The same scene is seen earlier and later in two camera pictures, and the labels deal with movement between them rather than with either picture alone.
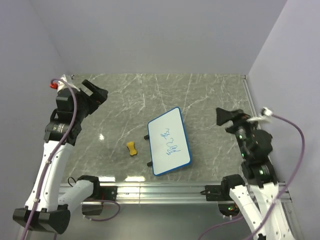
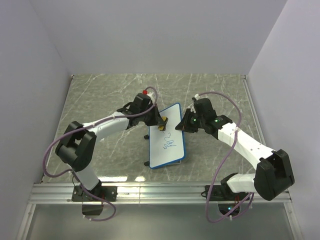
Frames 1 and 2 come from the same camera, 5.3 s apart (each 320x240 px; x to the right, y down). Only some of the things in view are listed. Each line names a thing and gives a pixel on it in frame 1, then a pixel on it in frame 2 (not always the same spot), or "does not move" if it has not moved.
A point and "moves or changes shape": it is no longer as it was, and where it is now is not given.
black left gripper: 101,94 to 157,119
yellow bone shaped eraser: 130,145 to 163,127
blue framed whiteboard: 169,145 moves or changes shape
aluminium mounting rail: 157,193 does not move
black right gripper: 239,118 to 184,125
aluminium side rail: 252,107 does not move
